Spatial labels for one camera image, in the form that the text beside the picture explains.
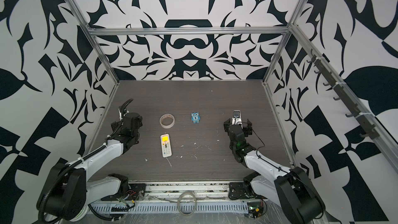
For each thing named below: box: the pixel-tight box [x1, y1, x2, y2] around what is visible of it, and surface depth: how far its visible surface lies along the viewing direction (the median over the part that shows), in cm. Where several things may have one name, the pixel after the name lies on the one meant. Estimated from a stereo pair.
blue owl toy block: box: [190, 111, 201, 124], surface depth 101 cm
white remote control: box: [160, 133, 173, 158], surface depth 89 cm
